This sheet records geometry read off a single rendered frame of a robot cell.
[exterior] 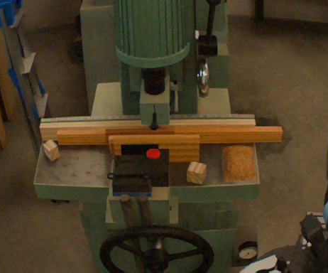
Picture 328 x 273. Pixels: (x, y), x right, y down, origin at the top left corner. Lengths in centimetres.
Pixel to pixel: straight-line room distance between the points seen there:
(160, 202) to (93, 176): 23
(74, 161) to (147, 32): 45
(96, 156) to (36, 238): 108
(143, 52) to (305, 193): 157
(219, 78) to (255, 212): 108
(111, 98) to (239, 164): 58
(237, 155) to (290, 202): 118
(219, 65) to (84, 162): 45
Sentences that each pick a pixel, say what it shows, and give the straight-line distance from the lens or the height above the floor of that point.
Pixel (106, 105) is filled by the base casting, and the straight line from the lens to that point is 178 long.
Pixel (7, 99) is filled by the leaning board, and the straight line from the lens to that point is 303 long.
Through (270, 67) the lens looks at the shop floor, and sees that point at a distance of 340.
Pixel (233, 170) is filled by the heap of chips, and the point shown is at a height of 92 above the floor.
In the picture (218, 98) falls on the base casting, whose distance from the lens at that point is 179.
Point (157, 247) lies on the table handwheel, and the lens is 133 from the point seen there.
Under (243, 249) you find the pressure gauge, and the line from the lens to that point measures 151.
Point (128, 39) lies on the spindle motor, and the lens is 121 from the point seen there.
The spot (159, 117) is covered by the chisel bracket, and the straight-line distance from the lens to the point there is 137.
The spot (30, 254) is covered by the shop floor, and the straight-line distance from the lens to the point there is 241.
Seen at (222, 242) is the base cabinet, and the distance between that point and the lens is 157.
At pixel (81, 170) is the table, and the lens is 143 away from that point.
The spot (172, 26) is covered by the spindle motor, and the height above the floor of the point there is 130.
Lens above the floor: 190
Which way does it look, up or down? 42 degrees down
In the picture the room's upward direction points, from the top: 2 degrees counter-clockwise
